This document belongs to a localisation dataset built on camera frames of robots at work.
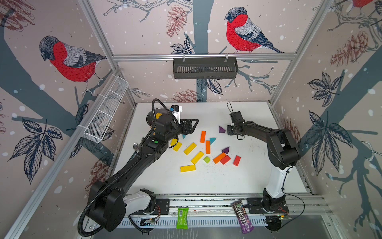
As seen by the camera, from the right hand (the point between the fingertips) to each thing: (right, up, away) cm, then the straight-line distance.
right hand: (231, 128), depth 102 cm
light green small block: (-18, -18, -12) cm, 29 cm away
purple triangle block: (-7, -1, -1) cm, 7 cm away
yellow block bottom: (-30, -23, -16) cm, 41 cm away
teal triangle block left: (-34, -5, -2) cm, 34 cm away
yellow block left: (-37, -12, -7) cm, 40 cm away
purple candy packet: (-2, -42, -34) cm, 55 cm away
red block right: (0, -19, -13) cm, 23 cm away
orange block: (-11, -17, -12) cm, 24 cm away
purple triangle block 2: (-6, -13, -10) cm, 18 cm away
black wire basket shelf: (-19, +43, +1) cm, 47 cm away
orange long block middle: (-17, -12, -7) cm, 22 cm away
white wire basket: (-80, +18, -10) cm, 83 cm away
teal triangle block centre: (-14, -8, -4) cm, 17 cm away
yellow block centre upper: (-29, -13, -7) cm, 33 cm away
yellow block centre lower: (-25, -18, -11) cm, 32 cm away
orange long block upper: (-20, -6, -2) cm, 21 cm away
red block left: (-7, -18, -12) cm, 23 cm away
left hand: (-25, +8, -28) cm, 39 cm away
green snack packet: (-32, -40, -34) cm, 62 cm away
